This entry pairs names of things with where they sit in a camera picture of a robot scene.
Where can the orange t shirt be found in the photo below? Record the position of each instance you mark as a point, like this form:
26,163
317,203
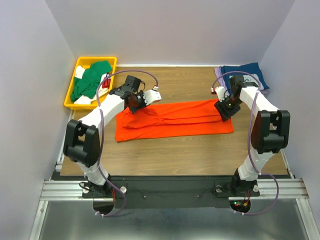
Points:
171,120

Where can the folded lavender t shirt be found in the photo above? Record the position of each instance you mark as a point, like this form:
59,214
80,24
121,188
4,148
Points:
221,80

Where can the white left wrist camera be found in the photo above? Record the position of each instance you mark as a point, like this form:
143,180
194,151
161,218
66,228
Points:
152,96

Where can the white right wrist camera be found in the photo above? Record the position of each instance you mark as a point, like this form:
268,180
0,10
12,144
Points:
221,92

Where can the folded navy printed t shirt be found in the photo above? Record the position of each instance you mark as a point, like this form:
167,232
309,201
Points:
251,68

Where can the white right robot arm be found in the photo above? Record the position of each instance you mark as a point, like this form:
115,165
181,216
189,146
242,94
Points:
268,131

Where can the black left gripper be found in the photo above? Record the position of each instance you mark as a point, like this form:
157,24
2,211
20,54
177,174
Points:
141,94

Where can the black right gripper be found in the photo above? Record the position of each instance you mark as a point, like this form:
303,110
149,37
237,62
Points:
220,106

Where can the green t shirt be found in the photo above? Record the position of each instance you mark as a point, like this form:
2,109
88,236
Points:
87,80

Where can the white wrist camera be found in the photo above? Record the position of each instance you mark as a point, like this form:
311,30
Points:
221,92
152,96

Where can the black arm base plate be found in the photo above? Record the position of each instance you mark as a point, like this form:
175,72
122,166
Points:
171,192

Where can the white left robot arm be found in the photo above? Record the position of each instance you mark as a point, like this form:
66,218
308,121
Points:
83,141

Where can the aluminium frame rail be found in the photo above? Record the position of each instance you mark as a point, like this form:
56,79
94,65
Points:
66,215

